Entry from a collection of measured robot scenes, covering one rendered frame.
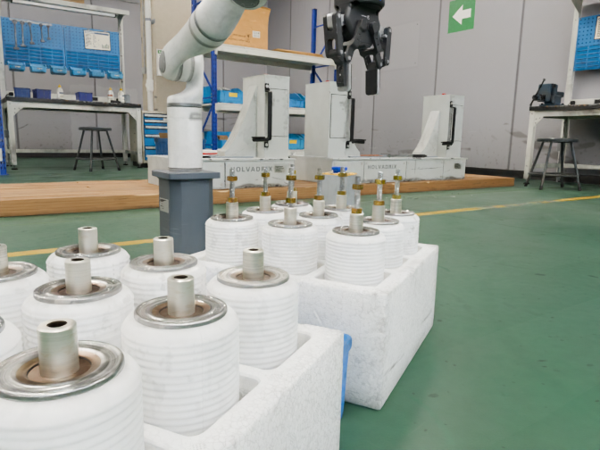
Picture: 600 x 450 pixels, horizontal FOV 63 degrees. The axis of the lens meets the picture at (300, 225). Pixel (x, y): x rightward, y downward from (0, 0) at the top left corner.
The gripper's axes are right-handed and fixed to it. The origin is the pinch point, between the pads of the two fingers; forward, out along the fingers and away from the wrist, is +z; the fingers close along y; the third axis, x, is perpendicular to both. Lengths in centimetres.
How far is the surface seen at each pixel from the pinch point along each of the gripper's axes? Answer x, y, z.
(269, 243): 12.1, -8.0, 24.8
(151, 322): -14, -44, 23
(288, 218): 11.3, -4.2, 21.0
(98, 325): -6, -44, 25
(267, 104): 196, 159, -21
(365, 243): -3.2, -2.3, 23.7
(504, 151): 194, 540, 13
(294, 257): 8.3, -6.0, 27.0
